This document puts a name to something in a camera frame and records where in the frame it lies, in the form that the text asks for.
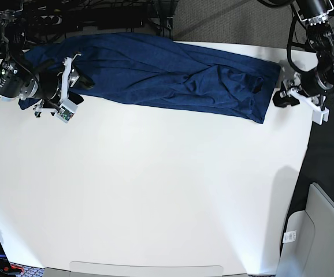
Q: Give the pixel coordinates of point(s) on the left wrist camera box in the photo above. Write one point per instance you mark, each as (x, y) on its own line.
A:
(320, 116)

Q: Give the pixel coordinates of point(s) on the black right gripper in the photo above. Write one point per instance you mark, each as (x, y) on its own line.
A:
(48, 86)

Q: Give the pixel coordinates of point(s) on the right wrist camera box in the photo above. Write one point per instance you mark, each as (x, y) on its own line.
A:
(66, 111)

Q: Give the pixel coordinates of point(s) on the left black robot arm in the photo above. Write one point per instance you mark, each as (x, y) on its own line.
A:
(312, 29)

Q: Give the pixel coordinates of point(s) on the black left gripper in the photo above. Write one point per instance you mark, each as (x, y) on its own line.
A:
(308, 84)

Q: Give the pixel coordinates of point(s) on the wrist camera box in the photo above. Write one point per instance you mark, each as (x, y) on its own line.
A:
(320, 116)
(66, 111)

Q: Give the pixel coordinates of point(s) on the blue long-sleeve shirt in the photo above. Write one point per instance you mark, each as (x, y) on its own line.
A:
(147, 70)

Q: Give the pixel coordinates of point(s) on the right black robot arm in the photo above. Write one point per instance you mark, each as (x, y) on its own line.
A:
(15, 67)

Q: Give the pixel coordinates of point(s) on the beige plastic bin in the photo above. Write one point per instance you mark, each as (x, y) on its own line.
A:
(308, 243)

